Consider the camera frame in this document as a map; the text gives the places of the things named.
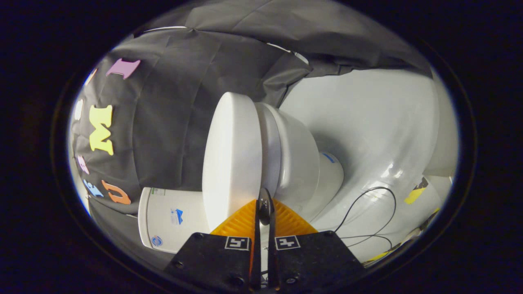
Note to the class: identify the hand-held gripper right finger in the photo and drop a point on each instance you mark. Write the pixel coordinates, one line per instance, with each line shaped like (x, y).
(314, 261)

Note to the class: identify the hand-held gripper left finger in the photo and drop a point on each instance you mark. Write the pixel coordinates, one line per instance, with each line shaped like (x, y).
(212, 261)

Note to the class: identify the white toilet lid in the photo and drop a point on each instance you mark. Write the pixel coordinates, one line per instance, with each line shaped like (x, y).
(231, 163)

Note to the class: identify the black backdrop cloth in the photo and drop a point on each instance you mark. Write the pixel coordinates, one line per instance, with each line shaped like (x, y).
(171, 122)

